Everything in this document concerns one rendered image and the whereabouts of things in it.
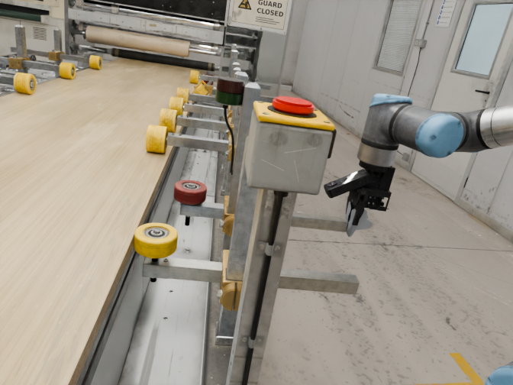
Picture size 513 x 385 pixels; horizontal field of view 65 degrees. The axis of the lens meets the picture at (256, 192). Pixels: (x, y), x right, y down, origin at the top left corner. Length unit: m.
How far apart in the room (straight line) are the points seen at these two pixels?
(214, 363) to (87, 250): 0.31
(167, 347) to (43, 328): 0.41
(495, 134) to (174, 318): 0.82
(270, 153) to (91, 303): 0.37
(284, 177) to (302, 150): 0.03
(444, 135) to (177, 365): 0.73
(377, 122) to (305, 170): 0.62
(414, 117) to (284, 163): 0.59
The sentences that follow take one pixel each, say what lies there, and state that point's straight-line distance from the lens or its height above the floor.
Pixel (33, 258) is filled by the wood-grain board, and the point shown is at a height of 0.90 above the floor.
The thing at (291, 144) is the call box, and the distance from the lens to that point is 0.36.
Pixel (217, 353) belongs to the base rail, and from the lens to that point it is 0.84.
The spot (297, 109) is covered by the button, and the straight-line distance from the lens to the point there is 0.37.
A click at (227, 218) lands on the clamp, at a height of 0.86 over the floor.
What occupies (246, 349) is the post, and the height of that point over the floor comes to 0.94.
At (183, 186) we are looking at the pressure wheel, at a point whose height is 0.91.
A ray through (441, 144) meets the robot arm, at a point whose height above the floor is 1.13.
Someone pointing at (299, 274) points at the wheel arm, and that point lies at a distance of 0.83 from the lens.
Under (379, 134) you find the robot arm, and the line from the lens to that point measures 0.99.
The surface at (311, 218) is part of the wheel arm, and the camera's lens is 1.05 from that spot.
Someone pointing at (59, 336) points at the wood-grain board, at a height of 0.90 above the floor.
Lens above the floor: 1.29
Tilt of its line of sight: 22 degrees down
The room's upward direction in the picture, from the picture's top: 9 degrees clockwise
